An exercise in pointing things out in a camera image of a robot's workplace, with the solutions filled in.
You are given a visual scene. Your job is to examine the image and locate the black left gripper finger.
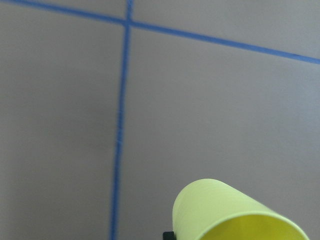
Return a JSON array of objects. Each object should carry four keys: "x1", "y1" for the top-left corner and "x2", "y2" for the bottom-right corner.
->
[{"x1": 162, "y1": 231, "x2": 176, "y2": 240}]

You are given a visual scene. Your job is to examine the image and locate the yellow plastic cup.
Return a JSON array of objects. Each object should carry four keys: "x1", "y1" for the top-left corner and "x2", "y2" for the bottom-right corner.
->
[{"x1": 172, "y1": 178, "x2": 309, "y2": 240}]

